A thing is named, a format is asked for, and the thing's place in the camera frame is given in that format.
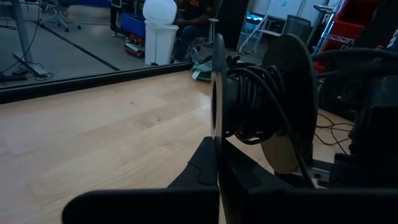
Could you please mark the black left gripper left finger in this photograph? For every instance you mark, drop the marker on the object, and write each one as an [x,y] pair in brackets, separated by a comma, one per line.
[155,205]

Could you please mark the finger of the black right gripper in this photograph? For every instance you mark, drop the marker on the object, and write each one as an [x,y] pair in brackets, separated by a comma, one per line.
[323,166]

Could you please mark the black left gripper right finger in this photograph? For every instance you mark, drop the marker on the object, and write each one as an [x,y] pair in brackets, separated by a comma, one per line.
[280,205]

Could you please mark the red stacking bin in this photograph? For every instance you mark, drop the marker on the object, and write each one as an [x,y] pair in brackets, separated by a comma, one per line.
[348,28]

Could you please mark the black mesh chair back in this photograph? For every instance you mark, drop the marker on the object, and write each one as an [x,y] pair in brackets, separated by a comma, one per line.
[297,29]

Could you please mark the stacked flat boxes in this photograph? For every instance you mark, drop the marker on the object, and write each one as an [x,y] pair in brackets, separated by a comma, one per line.
[135,46]

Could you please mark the white pedal trash bin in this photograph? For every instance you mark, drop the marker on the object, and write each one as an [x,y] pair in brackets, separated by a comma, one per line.
[160,43]

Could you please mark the black tall cabinet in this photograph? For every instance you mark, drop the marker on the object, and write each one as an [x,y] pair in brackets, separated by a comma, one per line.
[233,21]

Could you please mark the person wearing headphones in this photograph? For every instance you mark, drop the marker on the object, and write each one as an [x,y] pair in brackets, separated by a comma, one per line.
[191,34]

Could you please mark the blue floor crate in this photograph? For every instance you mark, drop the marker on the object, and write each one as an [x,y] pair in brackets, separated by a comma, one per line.
[133,26]

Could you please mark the white stool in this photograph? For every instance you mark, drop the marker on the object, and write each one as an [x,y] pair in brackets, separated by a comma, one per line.
[214,20]

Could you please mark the grey office chair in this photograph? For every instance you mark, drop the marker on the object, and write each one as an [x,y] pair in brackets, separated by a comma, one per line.
[60,12]

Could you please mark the grey desk leg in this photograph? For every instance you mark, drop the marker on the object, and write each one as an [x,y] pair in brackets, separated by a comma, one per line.
[21,34]

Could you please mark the black table edge rail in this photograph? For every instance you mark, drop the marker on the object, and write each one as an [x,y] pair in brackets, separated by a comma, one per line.
[77,84]

